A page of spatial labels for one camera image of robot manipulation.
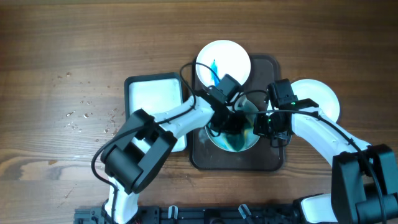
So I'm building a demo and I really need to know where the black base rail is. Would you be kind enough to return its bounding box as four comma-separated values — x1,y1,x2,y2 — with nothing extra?
73,203,312,224

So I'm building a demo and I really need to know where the black tray with white water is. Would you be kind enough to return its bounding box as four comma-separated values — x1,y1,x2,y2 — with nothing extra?
124,72,188,153

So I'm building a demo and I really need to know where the right black cable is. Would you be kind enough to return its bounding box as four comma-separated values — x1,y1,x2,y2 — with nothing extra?
231,89,389,224

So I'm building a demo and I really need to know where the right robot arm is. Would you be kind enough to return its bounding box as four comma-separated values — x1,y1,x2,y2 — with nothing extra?
254,79,397,223

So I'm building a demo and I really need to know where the left black cable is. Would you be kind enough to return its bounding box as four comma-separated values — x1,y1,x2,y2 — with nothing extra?
90,62,224,224

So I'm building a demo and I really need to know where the white plate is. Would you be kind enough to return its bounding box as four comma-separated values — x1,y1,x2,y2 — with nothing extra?
291,79,340,123
195,40,251,86

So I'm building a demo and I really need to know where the green and yellow sponge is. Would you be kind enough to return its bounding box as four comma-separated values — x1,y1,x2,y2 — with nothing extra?
226,114,247,151

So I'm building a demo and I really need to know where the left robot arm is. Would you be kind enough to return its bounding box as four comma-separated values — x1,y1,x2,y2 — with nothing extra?
96,75,246,223

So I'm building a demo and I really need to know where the pale grey plate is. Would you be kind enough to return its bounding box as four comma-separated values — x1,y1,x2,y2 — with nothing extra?
205,96,259,152

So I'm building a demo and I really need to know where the dark brown serving tray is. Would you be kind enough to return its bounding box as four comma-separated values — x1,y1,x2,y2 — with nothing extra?
190,54,285,172

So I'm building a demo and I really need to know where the black cable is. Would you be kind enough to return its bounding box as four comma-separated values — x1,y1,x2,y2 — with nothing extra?
90,62,224,224
231,89,389,224

